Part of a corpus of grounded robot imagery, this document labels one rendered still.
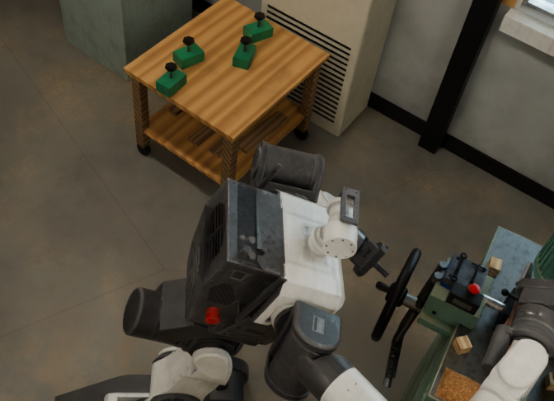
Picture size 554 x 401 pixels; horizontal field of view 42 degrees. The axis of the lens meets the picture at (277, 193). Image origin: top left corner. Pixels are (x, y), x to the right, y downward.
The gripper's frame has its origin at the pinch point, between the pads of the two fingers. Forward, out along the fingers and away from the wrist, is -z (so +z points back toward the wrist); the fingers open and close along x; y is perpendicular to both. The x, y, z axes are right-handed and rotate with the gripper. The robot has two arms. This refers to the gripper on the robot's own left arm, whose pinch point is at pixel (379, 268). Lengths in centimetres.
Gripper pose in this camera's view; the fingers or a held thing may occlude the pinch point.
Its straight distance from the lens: 218.1
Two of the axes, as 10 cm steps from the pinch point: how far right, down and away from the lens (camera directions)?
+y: 1.0, 1.9, -9.8
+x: -7.0, 7.1, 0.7
